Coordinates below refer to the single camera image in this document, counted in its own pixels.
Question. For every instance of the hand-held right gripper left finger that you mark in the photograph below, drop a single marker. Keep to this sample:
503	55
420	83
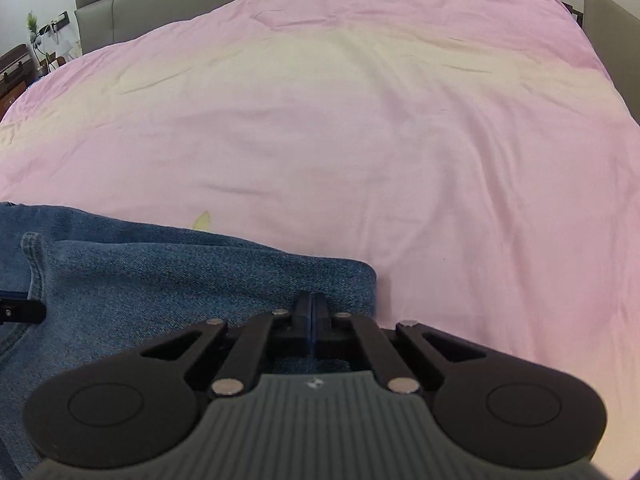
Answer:
303	325

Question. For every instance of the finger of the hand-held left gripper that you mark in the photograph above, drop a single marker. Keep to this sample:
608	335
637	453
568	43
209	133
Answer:
22	309

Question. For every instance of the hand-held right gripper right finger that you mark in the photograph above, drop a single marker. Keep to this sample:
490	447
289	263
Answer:
321	325

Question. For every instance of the blue denim pants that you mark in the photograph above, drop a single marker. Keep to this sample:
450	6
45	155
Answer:
150	290

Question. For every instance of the pink blanket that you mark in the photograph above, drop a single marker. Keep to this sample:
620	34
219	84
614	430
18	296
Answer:
350	135

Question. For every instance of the brown wooden nightstand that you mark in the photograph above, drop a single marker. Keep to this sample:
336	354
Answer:
12	75

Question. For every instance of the small green plant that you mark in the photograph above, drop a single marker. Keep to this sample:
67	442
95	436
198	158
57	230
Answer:
32	22

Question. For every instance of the grey upholstered headboard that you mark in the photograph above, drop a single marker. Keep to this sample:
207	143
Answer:
100	15

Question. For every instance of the dark wooden nightstand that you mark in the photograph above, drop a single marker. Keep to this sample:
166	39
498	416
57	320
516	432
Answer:
572	10

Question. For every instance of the grey chair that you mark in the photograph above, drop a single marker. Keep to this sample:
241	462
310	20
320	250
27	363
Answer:
615	35

